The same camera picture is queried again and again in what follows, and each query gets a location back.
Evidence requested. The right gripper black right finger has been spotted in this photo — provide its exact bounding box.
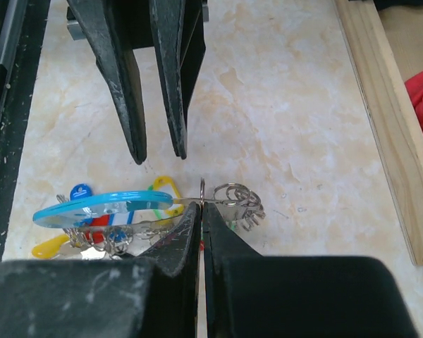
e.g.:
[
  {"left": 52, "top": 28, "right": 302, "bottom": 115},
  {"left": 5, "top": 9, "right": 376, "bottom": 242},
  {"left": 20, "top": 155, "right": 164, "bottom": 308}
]
[{"left": 202, "top": 202, "right": 261, "bottom": 337}]

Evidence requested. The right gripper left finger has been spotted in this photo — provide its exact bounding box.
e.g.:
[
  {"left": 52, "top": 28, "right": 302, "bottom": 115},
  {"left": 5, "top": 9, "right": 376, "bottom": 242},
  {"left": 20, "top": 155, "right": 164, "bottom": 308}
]
[{"left": 132, "top": 202, "right": 201, "bottom": 337}]

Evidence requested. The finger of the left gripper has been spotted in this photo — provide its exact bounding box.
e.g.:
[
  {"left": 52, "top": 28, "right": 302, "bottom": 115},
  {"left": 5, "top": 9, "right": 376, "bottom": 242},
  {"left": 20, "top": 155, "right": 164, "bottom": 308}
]
[{"left": 149, "top": 0, "right": 206, "bottom": 159}]

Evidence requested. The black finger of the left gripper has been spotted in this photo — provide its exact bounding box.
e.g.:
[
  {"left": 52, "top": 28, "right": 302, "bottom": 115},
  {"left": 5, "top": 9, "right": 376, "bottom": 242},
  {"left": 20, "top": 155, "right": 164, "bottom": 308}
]
[{"left": 68, "top": 1, "right": 147, "bottom": 165}]

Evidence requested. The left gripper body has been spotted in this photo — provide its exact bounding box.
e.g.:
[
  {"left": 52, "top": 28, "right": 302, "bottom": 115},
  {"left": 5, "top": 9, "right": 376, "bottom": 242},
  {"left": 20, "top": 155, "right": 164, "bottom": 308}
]
[{"left": 66, "top": 1, "right": 199, "bottom": 49}]

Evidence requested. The large metal keyring with keys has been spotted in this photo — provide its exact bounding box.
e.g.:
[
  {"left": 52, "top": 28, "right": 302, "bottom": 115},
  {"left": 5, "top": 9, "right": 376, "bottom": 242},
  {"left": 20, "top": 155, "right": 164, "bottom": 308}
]
[{"left": 31, "top": 176, "right": 266, "bottom": 259}]

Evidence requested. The wooden rack tray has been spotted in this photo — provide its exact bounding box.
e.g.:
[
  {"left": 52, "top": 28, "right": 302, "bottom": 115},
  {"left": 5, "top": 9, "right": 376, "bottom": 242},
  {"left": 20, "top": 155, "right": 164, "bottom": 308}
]
[{"left": 335, "top": 1, "right": 423, "bottom": 266}]

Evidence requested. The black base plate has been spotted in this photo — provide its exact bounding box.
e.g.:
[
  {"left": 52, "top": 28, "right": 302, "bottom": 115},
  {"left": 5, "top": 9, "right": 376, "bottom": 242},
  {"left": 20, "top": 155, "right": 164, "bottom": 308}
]
[{"left": 0, "top": 1, "right": 50, "bottom": 261}]

